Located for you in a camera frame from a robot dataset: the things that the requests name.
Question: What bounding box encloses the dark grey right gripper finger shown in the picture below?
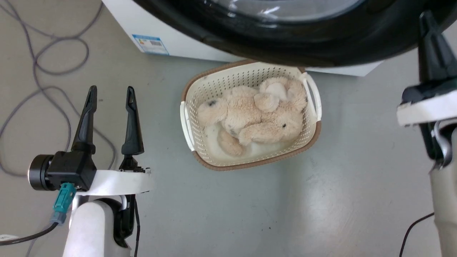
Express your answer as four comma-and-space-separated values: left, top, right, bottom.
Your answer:
417, 10, 457, 85

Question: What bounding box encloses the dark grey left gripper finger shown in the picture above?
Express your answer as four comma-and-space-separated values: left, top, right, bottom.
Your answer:
121, 86, 145, 156
71, 85, 97, 154

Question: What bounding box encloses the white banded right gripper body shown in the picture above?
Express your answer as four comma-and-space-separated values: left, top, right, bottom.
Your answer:
396, 79, 457, 128

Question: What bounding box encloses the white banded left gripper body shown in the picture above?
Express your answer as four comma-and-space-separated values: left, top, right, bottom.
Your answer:
85, 155, 155, 196

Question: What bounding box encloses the white washing machine body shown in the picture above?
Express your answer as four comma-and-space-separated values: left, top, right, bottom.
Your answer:
101, 0, 385, 77

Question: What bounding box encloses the black round washing machine door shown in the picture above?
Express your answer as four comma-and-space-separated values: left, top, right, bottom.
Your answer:
131, 0, 457, 68

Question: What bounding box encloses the cream perforated laundry basket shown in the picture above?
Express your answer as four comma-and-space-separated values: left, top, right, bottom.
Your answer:
180, 60, 322, 171

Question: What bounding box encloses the blue energy label sticker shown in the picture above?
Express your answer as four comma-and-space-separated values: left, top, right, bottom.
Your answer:
132, 34, 170, 55

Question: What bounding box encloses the beige plush toy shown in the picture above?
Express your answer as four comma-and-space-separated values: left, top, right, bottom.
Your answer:
197, 76, 308, 158

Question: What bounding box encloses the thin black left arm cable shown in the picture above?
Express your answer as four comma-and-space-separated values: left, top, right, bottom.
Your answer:
133, 195, 141, 257

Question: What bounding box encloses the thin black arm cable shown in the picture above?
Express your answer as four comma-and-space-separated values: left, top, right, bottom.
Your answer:
133, 195, 141, 257
399, 212, 435, 257

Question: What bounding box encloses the black cable with teal connector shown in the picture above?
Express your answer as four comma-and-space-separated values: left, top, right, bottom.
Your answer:
0, 182, 77, 247

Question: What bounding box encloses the grey floor cable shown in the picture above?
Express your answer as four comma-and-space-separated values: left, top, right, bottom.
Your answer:
0, 0, 117, 177

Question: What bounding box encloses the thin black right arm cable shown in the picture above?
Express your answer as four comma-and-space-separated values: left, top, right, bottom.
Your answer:
399, 212, 435, 257

